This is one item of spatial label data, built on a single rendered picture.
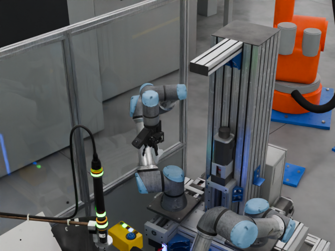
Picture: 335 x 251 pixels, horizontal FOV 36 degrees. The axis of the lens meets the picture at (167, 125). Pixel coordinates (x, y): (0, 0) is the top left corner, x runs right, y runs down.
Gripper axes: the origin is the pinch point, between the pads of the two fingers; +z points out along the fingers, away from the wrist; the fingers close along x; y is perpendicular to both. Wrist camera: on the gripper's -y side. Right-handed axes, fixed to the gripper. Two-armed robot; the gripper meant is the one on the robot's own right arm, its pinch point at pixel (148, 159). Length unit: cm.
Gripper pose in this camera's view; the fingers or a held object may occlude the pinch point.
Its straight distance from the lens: 249.2
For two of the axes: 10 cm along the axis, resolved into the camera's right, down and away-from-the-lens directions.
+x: -7.3, -3.5, 5.9
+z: 0.1, 8.5, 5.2
